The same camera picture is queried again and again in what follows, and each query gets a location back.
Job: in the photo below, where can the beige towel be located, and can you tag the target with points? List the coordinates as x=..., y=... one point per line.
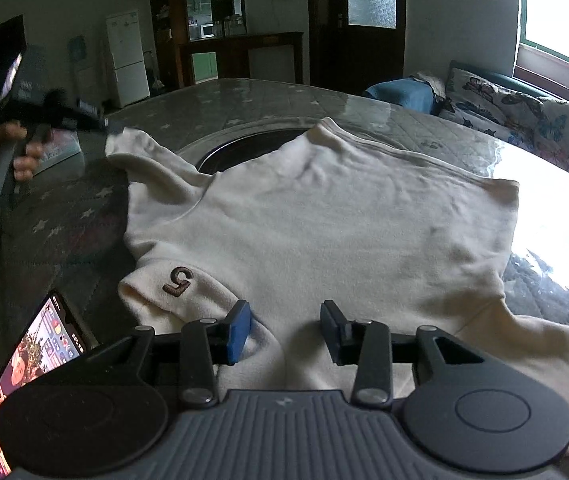
x=429, y=84

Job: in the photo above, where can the water dispenser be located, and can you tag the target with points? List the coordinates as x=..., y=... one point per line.
x=84, y=75

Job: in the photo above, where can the dark wooden shelf cabinet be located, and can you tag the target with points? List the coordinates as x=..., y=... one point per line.
x=164, y=25

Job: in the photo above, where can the dark wooden sideboard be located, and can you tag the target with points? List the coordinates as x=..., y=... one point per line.
x=234, y=55

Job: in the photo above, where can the round black induction cooktop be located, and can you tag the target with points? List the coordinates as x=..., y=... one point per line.
x=244, y=152

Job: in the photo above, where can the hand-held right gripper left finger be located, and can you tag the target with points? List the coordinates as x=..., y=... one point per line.
x=239, y=332

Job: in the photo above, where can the white microwave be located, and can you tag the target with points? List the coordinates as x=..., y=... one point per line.
x=207, y=31

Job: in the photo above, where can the grey quilted star table cover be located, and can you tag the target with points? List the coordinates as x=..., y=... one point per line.
x=64, y=220

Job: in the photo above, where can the blue towel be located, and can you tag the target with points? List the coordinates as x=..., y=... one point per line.
x=399, y=92

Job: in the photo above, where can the smartphone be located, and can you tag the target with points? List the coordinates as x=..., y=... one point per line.
x=29, y=355

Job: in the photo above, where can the dark wooden door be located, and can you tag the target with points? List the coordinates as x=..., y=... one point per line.
x=359, y=55

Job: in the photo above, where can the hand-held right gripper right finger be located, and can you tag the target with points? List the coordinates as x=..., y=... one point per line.
x=332, y=332

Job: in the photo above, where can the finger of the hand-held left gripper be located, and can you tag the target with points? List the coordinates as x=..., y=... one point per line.
x=114, y=127

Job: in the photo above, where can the white refrigerator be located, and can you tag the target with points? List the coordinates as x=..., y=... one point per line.
x=127, y=60

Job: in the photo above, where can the cream sweatshirt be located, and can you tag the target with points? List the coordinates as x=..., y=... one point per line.
x=314, y=210

